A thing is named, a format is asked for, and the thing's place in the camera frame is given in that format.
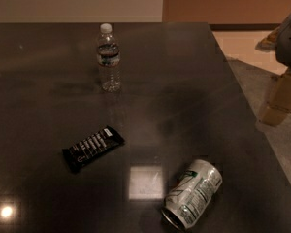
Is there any black snack bar wrapper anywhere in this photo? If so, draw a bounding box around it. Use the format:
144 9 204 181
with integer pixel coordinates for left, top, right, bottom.
62 125 125 173

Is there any clear plastic water bottle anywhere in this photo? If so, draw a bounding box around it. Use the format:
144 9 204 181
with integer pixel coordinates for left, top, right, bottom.
96 23 121 92

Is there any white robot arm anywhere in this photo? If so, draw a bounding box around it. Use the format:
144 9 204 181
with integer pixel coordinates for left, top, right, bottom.
259 14 291 127

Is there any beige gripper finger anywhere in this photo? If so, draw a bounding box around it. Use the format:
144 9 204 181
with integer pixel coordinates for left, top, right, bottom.
258 68 291 127

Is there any white green 7up can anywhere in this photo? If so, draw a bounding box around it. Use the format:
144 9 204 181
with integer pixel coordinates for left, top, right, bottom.
162 159 223 231

